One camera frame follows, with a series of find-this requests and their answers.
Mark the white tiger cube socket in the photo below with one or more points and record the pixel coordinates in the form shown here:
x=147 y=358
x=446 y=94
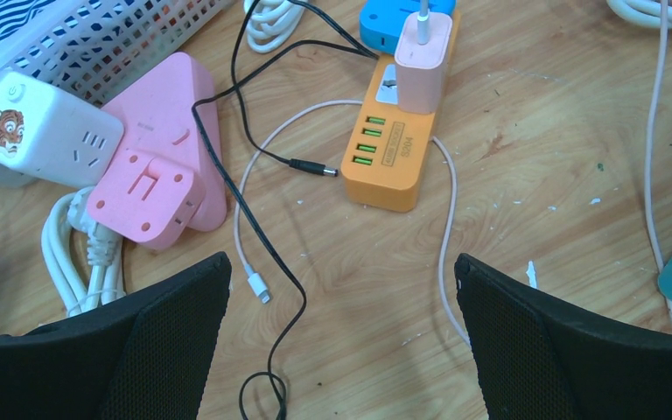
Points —
x=49 y=134

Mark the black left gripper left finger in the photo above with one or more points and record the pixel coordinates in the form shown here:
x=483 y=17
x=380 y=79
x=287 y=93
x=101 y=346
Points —
x=143 y=356

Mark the pink triangular socket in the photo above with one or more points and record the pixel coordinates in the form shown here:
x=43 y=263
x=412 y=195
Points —
x=161 y=179

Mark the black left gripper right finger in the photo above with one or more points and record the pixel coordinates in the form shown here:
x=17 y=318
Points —
x=540 y=357

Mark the blue plug adapter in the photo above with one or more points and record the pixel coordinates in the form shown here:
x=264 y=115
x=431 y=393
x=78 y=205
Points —
x=391 y=26

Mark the pink USB charger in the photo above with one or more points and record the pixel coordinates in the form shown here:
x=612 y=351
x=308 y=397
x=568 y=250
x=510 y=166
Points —
x=421 y=60

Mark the orange USB power strip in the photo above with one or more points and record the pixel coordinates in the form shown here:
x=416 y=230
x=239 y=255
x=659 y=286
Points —
x=384 y=161

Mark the white plastic basket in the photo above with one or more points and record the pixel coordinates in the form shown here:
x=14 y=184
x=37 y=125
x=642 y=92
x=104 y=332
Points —
x=95 y=49

